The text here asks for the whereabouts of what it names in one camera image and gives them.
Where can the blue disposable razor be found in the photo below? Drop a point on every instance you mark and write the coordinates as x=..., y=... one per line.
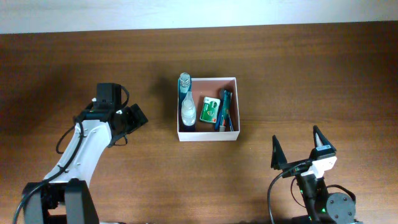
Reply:
x=217, y=124

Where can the purple foam soap pump bottle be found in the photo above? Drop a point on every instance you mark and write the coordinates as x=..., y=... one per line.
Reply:
x=188, y=113

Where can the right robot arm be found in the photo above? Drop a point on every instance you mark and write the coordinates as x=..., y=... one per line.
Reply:
x=323, y=203

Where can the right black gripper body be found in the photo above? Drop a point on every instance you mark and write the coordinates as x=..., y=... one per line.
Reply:
x=295, y=168

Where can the small toothpaste tube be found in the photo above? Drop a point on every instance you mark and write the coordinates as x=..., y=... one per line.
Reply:
x=225, y=109

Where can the teal mouthwash bottle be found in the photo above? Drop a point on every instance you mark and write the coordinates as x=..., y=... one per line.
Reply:
x=184, y=85

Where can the blue toothbrush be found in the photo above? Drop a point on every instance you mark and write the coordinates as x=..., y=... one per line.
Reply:
x=230, y=123

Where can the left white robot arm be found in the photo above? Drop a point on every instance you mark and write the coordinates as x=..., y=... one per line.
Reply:
x=63, y=195

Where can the pink cardboard box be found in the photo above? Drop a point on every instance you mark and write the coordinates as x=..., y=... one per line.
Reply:
x=211, y=87

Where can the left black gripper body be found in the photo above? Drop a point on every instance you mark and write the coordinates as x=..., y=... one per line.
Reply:
x=130, y=121

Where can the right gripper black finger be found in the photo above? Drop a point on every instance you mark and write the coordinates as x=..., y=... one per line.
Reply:
x=320, y=140
x=278, y=160

